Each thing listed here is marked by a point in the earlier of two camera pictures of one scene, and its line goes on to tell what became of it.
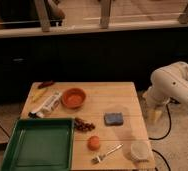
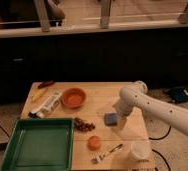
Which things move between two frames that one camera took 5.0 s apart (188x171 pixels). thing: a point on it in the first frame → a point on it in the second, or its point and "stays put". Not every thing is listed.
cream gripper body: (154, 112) → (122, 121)
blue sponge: (113, 118) stays put
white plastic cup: (140, 151) stays put
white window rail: (15, 33) stays put
